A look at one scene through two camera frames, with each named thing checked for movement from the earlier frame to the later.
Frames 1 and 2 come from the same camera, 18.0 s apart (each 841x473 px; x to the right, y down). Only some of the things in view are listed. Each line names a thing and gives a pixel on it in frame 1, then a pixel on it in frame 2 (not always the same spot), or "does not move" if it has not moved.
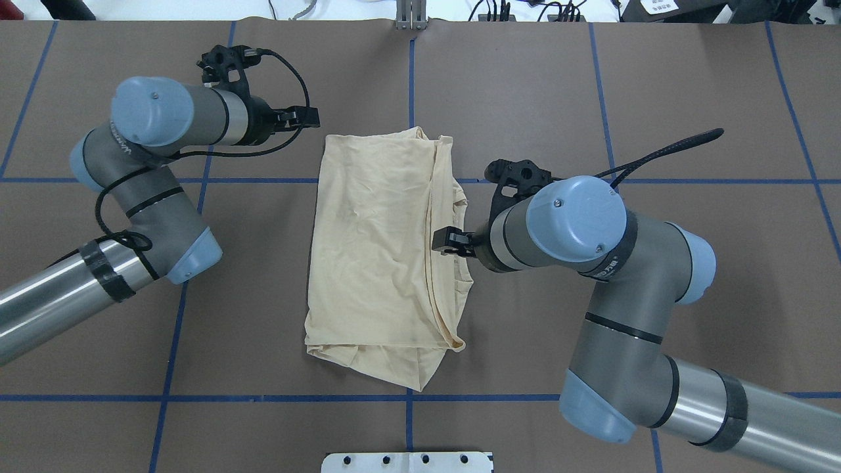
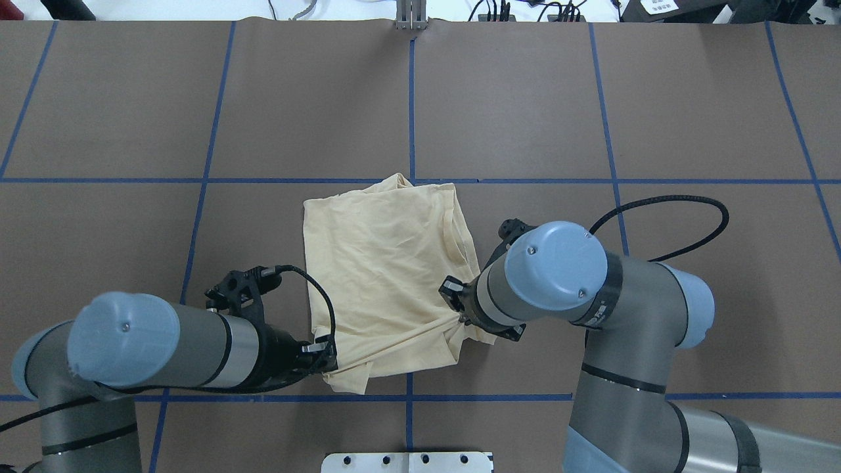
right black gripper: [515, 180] to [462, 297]
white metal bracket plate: [407, 462] does not move
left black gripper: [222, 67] to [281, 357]
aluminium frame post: [411, 14] does not move
